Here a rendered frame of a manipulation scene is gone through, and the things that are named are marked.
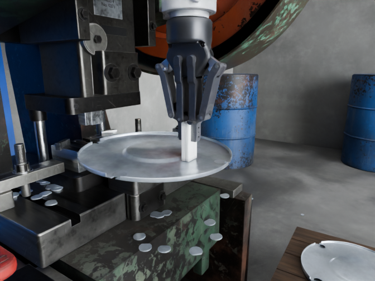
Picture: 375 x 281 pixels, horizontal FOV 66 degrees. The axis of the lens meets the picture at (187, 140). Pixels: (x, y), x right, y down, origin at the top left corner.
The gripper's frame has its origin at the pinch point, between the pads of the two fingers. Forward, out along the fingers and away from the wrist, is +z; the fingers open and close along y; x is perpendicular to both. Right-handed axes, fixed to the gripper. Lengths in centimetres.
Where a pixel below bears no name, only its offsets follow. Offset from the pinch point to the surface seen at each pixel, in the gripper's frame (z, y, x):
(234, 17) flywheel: -25.7, -6.7, 33.1
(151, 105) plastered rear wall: 20, -140, 160
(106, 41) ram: -17.5, -17.4, -1.8
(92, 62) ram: -13.7, -18.4, -4.7
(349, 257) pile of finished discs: 45, 27, 51
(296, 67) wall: -14, -54, 331
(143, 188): 10.4, -9.2, -2.4
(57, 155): 5.6, -29.1, -6.9
